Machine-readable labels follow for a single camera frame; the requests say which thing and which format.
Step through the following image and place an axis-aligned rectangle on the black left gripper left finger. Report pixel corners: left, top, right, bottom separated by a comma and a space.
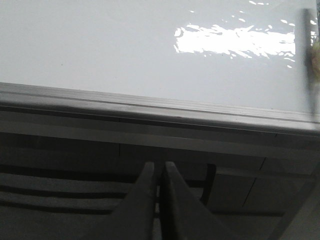
82, 162, 157, 240

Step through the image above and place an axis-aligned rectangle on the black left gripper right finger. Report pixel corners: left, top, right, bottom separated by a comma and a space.
159, 161, 235, 240

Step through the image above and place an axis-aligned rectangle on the marker pen with taped cap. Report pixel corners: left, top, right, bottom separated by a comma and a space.
297, 8, 320, 125

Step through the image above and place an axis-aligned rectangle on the white whiteboard with grey frame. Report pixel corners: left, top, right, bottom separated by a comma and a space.
0, 0, 320, 136

